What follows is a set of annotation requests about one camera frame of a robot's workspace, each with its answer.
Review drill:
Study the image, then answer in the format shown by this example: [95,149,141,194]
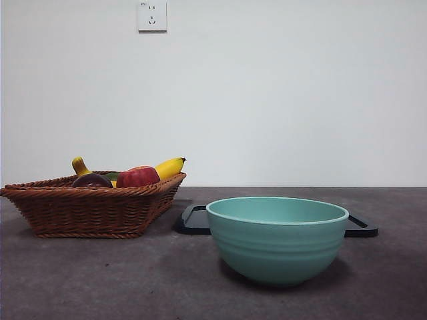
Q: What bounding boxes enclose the teal ribbed bowl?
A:
[205,196,350,288]

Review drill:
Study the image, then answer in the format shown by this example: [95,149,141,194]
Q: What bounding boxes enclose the dark purple plum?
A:
[71,172,114,189]

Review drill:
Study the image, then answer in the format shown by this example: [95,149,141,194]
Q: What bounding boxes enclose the yellow banana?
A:
[71,155,187,188]

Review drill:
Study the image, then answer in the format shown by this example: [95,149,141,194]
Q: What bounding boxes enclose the dark rectangular tray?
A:
[173,204,380,239]

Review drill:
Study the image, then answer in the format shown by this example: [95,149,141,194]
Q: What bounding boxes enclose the red apple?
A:
[115,165,161,189]

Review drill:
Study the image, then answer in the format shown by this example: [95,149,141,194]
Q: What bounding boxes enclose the brown wicker basket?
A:
[0,171,187,239]

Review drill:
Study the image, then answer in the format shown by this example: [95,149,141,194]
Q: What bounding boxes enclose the white wall socket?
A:
[137,0,168,33]

